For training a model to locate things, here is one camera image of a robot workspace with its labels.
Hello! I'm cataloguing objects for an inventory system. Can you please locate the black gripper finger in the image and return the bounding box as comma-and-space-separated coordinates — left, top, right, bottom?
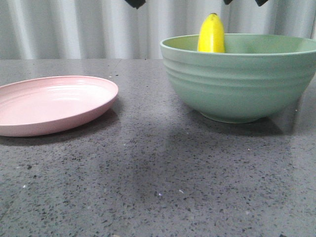
255, 0, 268, 6
125, 0, 146, 9

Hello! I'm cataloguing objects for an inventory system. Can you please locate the green ribbed bowl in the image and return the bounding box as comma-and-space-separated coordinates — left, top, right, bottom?
160, 34, 316, 123

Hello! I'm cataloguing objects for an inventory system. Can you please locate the pink plate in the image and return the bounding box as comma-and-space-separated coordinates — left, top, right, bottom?
0, 76, 119, 137

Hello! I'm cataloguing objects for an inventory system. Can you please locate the grey-white curtain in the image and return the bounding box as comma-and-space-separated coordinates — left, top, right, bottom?
0, 0, 316, 59

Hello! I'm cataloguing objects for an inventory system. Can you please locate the yellow banana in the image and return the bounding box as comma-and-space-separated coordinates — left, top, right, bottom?
197, 13, 225, 53

